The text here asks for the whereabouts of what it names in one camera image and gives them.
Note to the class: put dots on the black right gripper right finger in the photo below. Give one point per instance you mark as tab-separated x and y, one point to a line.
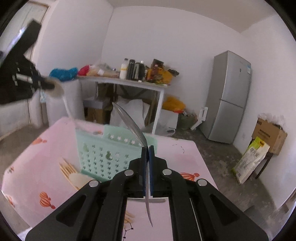
198	210

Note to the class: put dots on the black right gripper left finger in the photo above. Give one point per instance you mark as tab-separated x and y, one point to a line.
96	211

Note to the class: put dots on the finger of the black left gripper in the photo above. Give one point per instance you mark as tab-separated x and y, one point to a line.
45	84

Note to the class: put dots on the white ceramic spoon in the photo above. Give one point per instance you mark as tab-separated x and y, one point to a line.
62	97
78	180

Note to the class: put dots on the metal spoon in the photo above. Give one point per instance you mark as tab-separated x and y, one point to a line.
134	125

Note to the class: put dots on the blue plastic bag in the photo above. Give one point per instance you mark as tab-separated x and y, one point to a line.
64	74

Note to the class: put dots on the large white plastic sack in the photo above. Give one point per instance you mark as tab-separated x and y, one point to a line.
62	101

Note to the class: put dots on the white door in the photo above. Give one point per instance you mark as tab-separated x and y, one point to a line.
19	77

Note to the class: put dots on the red plastic bag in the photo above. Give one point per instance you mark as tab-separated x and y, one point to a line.
84	71

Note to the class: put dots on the mint green utensil caddy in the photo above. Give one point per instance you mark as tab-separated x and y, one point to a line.
103	156

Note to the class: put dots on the pink patterned tablecloth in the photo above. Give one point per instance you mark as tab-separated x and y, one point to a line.
35	186

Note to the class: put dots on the white and yellow rice bag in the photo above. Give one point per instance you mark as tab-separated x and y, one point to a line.
252	157

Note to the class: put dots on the white bottle yellow band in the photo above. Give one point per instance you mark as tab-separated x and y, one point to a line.
123	69

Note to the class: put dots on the black thermos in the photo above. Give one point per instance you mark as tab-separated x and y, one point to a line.
130	69

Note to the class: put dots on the white sack under table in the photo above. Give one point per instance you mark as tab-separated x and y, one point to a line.
136	108

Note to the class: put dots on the black kettle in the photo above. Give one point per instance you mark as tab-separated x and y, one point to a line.
138	71

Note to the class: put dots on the yellow orange bag on floor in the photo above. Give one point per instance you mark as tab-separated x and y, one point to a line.
173	104

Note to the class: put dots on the silver refrigerator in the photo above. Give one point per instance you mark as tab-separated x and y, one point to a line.
227	97

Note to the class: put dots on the cardboard box by wall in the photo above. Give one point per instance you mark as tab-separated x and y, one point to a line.
270	134

